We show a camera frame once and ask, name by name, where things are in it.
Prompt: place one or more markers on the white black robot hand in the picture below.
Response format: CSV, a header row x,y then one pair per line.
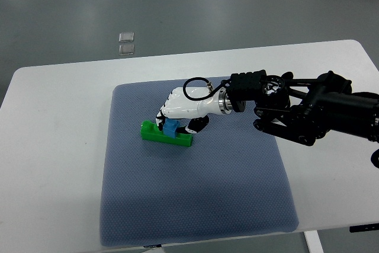
x,y
194,104

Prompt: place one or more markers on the clear floor plate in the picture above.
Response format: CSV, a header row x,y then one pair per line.
x,y
126,49
126,37

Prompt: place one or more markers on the upper clear floor plate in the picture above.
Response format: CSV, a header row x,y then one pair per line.
x,y
126,37

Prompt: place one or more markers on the long green block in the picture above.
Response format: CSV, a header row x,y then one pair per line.
x,y
149,131

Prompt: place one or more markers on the black table control panel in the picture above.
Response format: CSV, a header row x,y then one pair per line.
x,y
364,228

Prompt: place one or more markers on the small blue block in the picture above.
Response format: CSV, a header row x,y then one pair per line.
x,y
169,128

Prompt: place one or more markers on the lower clear floor plate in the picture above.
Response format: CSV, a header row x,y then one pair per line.
x,y
126,49

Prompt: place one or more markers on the white table leg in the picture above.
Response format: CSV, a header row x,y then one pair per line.
x,y
313,242

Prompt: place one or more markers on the blue-grey fabric mat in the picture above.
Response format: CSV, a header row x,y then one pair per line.
x,y
230,182

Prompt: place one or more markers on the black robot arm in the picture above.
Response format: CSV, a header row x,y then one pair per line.
x,y
304,110

